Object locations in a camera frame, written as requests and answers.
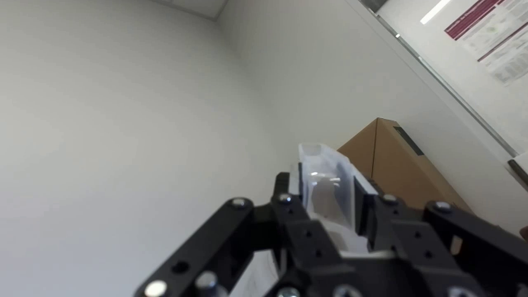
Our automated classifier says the clear plastic jug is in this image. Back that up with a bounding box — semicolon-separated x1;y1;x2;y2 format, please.
295;142;383;261

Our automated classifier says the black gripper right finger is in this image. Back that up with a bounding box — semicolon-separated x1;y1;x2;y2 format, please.
351;180;528;297

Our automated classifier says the white purple wall poster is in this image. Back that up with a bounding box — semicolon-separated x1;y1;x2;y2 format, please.
444;0;528;86

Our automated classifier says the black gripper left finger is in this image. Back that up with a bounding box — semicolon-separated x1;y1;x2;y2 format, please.
133;172;359;297

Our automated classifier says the white wall board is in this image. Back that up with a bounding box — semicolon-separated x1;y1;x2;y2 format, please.
353;0;528;192

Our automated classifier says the brown cardboard box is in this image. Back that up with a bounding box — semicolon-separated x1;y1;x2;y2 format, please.
335;116;475;218

